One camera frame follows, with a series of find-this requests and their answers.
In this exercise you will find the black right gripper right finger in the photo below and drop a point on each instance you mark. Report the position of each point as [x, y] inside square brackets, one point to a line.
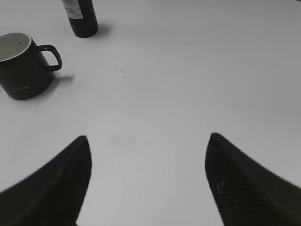
[245, 192]

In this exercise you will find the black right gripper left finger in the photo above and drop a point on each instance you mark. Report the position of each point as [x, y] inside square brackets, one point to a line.
[54, 194]

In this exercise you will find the black mug white inside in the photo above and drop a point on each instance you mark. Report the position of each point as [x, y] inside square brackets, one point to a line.
[26, 69]

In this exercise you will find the dark red wine bottle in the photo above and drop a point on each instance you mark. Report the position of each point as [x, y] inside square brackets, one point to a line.
[81, 16]

